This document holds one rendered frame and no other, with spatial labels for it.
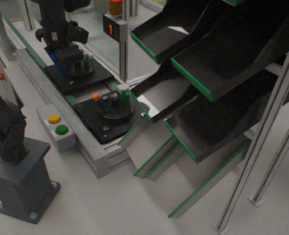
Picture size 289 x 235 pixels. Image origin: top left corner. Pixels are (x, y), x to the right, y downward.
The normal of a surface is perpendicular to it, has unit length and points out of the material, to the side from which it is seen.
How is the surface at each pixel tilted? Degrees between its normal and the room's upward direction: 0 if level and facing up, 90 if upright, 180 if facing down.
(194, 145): 25
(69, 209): 0
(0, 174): 0
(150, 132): 45
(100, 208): 0
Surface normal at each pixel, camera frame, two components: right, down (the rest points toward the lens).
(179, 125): -0.35, -0.59
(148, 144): -0.62, -0.37
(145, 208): 0.04, -0.77
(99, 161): 0.58, 0.54
